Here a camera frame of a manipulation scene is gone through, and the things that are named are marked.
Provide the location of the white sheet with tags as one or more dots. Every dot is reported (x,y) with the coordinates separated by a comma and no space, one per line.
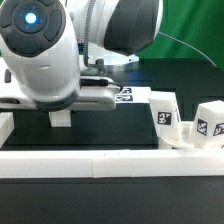
(131,95)

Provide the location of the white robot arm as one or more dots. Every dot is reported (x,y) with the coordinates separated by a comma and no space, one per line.
(40,66)

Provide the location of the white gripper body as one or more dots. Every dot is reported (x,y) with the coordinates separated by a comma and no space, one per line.
(92,98)

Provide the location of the white round stool seat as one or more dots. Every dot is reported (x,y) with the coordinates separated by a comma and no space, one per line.
(183,143)

